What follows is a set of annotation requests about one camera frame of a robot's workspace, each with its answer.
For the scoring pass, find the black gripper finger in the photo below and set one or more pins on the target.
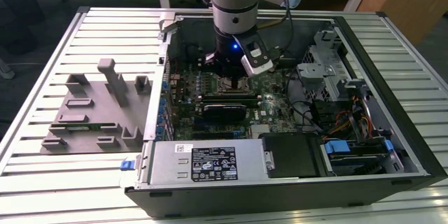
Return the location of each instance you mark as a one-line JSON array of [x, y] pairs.
[[216, 64]]

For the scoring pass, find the CPU with silver top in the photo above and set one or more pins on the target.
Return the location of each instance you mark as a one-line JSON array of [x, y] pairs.
[[243, 84]]

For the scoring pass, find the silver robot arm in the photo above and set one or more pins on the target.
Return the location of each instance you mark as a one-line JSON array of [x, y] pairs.
[[235, 3]]

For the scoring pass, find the CPU socket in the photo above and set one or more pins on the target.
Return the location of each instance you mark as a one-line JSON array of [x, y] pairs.
[[227, 92]]

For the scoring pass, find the blue card retention clip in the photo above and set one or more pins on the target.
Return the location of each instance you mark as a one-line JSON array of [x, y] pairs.
[[160, 121], [159, 131], [164, 85], [163, 102]]

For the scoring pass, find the black graphics card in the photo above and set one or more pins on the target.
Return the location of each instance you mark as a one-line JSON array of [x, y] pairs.
[[224, 112]]

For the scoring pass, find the green motherboard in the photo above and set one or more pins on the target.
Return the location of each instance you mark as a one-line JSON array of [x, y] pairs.
[[276, 108]]

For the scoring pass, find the metal drive cage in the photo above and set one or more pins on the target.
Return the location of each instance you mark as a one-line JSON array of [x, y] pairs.
[[313, 70]]

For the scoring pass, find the black expansion slot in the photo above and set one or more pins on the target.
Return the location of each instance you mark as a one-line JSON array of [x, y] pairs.
[[209, 136]]

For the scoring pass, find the silver chipset heatsink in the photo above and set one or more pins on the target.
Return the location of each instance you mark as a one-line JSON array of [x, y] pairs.
[[261, 129]]

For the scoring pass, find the grey parts rack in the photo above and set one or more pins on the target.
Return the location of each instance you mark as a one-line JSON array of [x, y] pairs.
[[101, 115]]

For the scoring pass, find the silver power supply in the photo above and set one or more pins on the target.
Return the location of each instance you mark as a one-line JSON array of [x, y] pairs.
[[168, 163]]

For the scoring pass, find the black plastic cover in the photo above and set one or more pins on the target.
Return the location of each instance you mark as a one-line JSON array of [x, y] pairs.
[[293, 155]]

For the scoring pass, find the green RAM stick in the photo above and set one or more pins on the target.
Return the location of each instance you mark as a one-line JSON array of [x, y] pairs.
[[84, 128]]

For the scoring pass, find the blue case latch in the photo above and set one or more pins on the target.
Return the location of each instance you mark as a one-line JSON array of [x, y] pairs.
[[127, 165]]

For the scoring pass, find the blue disk carrier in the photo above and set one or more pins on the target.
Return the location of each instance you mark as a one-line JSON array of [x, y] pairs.
[[336, 147]]

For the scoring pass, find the black open PC case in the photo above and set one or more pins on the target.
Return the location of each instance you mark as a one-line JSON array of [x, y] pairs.
[[244, 203]]

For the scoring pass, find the wooden cabinet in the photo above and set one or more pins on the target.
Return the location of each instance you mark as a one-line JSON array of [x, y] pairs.
[[412, 3]]

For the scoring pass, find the blue drive clip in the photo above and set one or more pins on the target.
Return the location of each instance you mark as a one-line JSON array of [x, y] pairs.
[[387, 146]]

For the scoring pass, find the dark chair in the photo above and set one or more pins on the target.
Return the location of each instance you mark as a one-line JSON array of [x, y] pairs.
[[17, 24]]

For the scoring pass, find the white furniture leg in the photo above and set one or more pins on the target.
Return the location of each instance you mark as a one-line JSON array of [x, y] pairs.
[[7, 69]]

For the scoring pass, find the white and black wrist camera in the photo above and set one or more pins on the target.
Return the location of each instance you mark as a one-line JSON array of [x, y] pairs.
[[257, 58]]

